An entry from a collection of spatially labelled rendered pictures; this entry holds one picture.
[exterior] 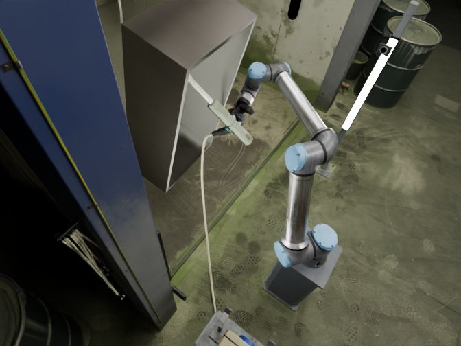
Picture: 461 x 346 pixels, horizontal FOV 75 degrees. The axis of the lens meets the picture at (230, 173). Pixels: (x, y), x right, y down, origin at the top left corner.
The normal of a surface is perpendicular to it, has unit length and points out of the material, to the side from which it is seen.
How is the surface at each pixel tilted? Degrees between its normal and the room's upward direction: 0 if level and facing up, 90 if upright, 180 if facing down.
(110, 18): 57
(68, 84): 90
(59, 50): 90
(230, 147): 0
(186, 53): 12
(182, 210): 0
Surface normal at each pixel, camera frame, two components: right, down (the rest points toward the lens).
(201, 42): 0.25, -0.48
